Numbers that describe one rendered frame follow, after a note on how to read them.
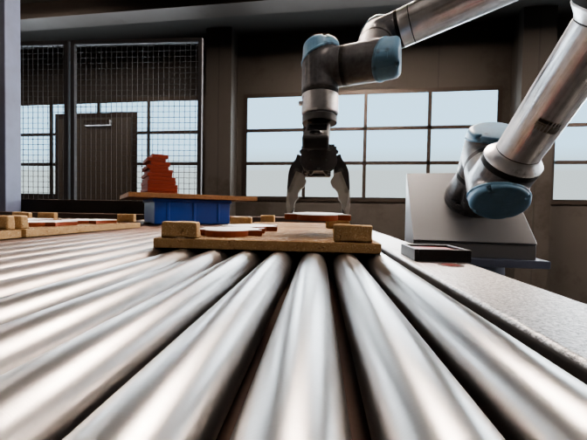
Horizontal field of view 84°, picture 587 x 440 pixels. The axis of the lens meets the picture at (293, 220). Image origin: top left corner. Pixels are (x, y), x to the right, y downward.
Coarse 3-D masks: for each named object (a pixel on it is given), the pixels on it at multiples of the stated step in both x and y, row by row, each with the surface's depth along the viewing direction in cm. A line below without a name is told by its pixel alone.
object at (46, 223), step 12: (12, 216) 64; (24, 216) 65; (48, 216) 105; (120, 216) 103; (132, 216) 103; (24, 228) 65; (36, 228) 68; (48, 228) 69; (60, 228) 72; (72, 228) 76; (84, 228) 80; (96, 228) 84; (108, 228) 89; (120, 228) 94
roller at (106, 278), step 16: (160, 256) 42; (176, 256) 45; (192, 256) 50; (96, 272) 31; (112, 272) 32; (128, 272) 34; (144, 272) 36; (48, 288) 25; (64, 288) 26; (80, 288) 27; (96, 288) 28; (0, 304) 21; (16, 304) 21; (32, 304) 22; (48, 304) 23; (0, 320) 20
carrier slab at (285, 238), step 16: (160, 240) 51; (176, 240) 51; (192, 240) 50; (208, 240) 50; (224, 240) 50; (240, 240) 50; (256, 240) 50; (272, 240) 50; (288, 240) 50; (304, 240) 51; (320, 240) 51
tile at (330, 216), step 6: (288, 216) 61; (294, 216) 61; (300, 216) 59; (306, 216) 58; (312, 216) 57; (318, 216) 57; (324, 216) 57; (330, 216) 58; (336, 216) 59; (342, 216) 60; (348, 216) 60
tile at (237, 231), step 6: (204, 228) 60; (210, 228) 60; (216, 228) 60; (222, 228) 61; (228, 228) 61; (234, 228) 62; (240, 228) 62; (246, 228) 62; (252, 228) 63; (258, 228) 63; (264, 228) 65; (204, 234) 57; (210, 234) 55; (216, 234) 54; (222, 234) 54; (228, 234) 54; (234, 234) 54; (240, 234) 55; (246, 234) 57; (252, 234) 58; (258, 234) 58
